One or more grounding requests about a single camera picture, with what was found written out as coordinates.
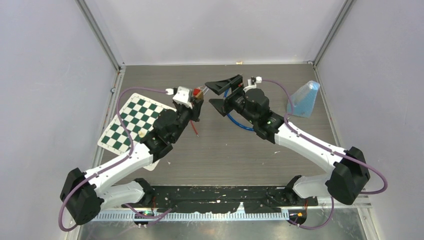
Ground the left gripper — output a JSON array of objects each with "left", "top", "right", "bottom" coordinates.
[{"left": 170, "top": 97, "right": 202, "bottom": 142}]

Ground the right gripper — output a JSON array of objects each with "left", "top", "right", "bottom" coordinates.
[{"left": 206, "top": 74, "right": 258, "bottom": 125}]

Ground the red cable lock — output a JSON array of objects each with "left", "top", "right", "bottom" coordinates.
[{"left": 190, "top": 87, "right": 202, "bottom": 137}]

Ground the brass padlock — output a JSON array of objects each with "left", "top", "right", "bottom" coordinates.
[{"left": 193, "top": 88, "right": 204, "bottom": 100}]

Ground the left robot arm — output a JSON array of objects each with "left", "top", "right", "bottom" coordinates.
[{"left": 58, "top": 97, "right": 204, "bottom": 230}]

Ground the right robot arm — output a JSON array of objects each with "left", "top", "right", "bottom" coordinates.
[{"left": 205, "top": 74, "right": 370, "bottom": 205}]

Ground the green white chessboard mat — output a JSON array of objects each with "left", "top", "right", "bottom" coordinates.
[{"left": 97, "top": 93, "right": 176, "bottom": 156}]

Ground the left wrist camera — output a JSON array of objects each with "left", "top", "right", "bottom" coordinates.
[{"left": 172, "top": 86, "right": 193, "bottom": 109}]

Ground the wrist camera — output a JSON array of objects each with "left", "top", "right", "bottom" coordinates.
[
  {"left": 172, "top": 86, "right": 193, "bottom": 109},
  {"left": 243, "top": 76, "right": 263, "bottom": 92}
]

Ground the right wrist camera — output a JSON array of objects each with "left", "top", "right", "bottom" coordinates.
[{"left": 243, "top": 76, "right": 263, "bottom": 92}]

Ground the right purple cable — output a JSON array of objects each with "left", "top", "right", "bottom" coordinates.
[{"left": 256, "top": 77, "right": 388, "bottom": 230}]

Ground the purple cable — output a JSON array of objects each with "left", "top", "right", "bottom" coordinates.
[
  {"left": 256, "top": 77, "right": 388, "bottom": 230},
  {"left": 58, "top": 86, "right": 175, "bottom": 232}
]

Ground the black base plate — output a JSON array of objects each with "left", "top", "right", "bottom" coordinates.
[{"left": 121, "top": 185, "right": 319, "bottom": 215}]

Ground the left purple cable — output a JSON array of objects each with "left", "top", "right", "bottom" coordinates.
[{"left": 58, "top": 86, "right": 175, "bottom": 232}]

